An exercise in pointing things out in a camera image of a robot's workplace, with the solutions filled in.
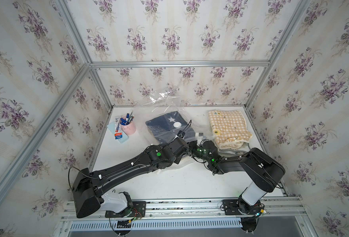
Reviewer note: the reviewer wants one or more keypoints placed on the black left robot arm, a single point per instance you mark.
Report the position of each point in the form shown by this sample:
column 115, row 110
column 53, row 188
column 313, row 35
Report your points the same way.
column 89, row 187

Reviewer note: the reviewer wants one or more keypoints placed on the navy blue star blanket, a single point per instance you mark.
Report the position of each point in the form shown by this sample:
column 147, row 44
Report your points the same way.
column 163, row 130

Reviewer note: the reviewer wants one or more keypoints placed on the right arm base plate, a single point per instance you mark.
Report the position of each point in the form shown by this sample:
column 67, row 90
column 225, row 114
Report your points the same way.
column 240, row 207

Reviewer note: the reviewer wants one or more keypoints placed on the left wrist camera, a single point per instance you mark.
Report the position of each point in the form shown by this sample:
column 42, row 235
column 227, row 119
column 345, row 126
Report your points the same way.
column 181, row 134

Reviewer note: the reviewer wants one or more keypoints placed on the aluminium frame crossbar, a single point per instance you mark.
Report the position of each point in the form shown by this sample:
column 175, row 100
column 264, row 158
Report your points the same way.
column 174, row 64

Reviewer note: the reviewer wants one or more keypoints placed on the orange checkered blanket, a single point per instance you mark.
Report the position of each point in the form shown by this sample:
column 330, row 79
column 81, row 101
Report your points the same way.
column 229, row 129

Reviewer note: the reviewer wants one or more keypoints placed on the pink pen cup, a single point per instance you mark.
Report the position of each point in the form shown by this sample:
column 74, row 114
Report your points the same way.
column 128, row 128

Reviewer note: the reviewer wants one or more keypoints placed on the aluminium mounting rail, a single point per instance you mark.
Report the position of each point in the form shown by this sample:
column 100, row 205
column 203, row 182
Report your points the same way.
column 210, row 208

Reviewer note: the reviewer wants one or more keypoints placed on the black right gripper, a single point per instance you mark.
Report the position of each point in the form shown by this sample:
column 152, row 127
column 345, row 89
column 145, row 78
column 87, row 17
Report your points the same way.
column 192, row 147

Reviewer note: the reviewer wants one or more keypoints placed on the clear plastic vacuum bag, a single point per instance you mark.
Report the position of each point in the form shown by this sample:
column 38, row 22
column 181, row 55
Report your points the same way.
column 164, row 101

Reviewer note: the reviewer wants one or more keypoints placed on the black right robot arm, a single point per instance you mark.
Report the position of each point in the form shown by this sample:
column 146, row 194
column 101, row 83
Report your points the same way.
column 265, row 173

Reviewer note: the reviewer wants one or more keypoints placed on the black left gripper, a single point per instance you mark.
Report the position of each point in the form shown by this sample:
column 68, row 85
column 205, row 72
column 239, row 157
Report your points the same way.
column 178, row 160

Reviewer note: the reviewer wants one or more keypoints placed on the blue pens in cup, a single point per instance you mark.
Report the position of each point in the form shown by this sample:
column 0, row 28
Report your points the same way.
column 127, row 119

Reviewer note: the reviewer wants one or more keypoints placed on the white vacuum bag valve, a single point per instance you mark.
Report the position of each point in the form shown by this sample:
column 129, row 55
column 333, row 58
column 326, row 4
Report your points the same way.
column 177, row 124

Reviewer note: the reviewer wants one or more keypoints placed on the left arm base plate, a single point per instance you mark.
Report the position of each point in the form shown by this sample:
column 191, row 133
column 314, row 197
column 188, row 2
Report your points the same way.
column 136, row 211

